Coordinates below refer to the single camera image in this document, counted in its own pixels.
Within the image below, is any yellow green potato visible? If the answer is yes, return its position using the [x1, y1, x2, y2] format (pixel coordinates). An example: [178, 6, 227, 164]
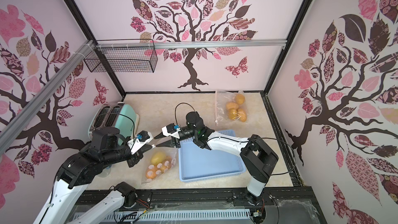
[150, 151, 167, 166]

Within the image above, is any clear zipper bag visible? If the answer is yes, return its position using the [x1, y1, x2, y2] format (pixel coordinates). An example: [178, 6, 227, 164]
[215, 90, 248, 125]
[142, 147, 178, 184]

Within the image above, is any orange potato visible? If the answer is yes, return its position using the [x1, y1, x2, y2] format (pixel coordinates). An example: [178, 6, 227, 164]
[226, 102, 239, 111]
[157, 159, 176, 173]
[237, 108, 247, 122]
[234, 93, 246, 105]
[228, 108, 240, 120]
[145, 164, 162, 180]

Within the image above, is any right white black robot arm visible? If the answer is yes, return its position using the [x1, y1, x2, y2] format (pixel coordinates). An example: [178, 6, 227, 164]
[154, 112, 283, 206]

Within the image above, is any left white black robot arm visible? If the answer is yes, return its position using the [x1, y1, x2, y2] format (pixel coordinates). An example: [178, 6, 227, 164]
[34, 127, 154, 224]

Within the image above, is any mint green toaster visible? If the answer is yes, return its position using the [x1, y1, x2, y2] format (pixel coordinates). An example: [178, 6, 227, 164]
[88, 102, 140, 139]

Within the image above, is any light blue plastic basket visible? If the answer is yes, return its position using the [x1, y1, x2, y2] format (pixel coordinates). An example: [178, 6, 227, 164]
[178, 138, 246, 183]

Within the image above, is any white vent strip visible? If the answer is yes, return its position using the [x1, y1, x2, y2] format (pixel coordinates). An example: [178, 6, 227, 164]
[71, 209, 252, 224]

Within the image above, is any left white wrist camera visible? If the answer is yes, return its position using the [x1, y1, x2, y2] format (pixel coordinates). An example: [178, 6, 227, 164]
[127, 131, 153, 155]

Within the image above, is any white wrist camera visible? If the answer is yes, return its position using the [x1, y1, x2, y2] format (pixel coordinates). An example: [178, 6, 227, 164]
[162, 123, 181, 139]
[127, 131, 153, 155]

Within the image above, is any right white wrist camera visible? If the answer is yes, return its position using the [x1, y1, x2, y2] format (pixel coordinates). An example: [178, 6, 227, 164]
[162, 123, 181, 139]

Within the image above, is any black wire basket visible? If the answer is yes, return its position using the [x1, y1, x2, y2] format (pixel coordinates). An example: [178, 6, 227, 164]
[84, 39, 158, 73]

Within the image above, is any aluminium frame bar left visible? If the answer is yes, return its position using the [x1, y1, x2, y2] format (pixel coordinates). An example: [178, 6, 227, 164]
[1, 40, 95, 154]

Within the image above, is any aluminium frame bar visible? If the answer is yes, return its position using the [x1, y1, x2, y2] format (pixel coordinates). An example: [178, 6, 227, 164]
[1, 40, 95, 154]
[96, 39, 287, 49]

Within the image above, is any aluminium frame bar back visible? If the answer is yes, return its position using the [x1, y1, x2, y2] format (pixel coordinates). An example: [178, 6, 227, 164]
[96, 39, 287, 49]

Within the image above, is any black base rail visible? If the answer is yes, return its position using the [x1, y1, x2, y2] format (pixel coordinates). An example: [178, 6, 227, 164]
[57, 186, 327, 224]

